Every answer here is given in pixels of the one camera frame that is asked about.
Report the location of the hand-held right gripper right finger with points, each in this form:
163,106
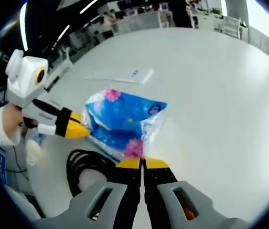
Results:
167,207

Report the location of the green potted plant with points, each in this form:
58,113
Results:
216,10

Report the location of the blue floral tissue pack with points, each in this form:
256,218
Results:
124,112

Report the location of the white office chair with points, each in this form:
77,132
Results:
232,26

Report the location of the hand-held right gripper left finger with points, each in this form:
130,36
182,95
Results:
77,214

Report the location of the blue white sign board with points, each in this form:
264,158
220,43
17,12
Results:
1,164

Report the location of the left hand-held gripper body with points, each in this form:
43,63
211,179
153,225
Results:
24,78

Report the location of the white table socket panel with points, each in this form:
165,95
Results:
124,75

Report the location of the person's left hand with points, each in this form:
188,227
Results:
11,121

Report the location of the white table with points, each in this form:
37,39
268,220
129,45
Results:
208,107

